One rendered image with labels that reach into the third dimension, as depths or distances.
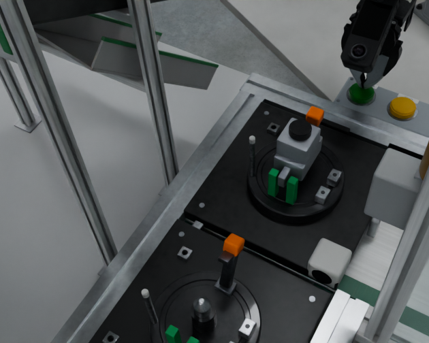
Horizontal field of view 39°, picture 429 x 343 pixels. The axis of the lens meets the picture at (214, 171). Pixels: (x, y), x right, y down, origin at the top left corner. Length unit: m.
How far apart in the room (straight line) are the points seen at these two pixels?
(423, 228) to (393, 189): 0.04
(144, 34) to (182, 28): 1.88
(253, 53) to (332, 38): 1.24
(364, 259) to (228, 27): 1.84
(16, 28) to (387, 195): 0.37
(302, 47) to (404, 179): 0.71
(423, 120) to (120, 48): 0.49
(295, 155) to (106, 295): 0.32
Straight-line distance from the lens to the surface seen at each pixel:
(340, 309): 0.82
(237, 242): 0.73
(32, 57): 0.61
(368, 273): 0.90
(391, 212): 0.62
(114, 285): 0.85
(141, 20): 0.74
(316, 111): 0.85
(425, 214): 0.57
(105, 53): 0.78
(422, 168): 0.56
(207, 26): 2.64
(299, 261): 0.83
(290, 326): 0.79
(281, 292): 0.81
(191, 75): 0.94
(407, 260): 0.64
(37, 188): 1.09
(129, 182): 1.06
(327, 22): 1.32
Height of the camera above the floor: 1.71
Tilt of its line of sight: 54 degrees down
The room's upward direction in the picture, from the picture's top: 5 degrees counter-clockwise
